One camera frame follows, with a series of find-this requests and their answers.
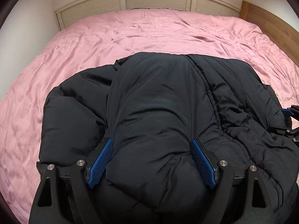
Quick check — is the beige slatted headboard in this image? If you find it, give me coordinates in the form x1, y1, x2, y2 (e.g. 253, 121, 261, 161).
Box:
55, 0, 240, 30

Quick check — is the pink bed sheet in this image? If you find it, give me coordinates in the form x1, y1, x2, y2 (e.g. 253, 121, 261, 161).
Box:
1, 9, 298, 223

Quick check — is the black puffer down coat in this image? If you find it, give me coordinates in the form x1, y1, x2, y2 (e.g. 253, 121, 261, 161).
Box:
29, 53, 298, 223

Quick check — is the wooden bed side frame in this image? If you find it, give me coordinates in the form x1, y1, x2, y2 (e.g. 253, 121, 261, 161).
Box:
240, 1, 299, 64

